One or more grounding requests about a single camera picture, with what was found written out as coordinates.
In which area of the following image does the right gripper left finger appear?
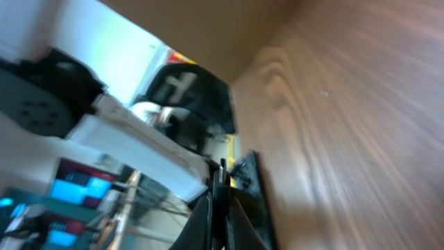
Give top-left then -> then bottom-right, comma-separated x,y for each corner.
169,192 -> 213,250

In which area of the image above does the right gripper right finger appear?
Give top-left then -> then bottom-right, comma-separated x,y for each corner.
227,197 -> 266,250

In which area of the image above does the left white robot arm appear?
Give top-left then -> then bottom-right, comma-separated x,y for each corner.
1,49 -> 210,202

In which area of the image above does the black office chair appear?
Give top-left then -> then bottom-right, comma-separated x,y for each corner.
135,63 -> 236,155

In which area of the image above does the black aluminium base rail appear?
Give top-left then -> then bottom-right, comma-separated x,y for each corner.
230,151 -> 279,250

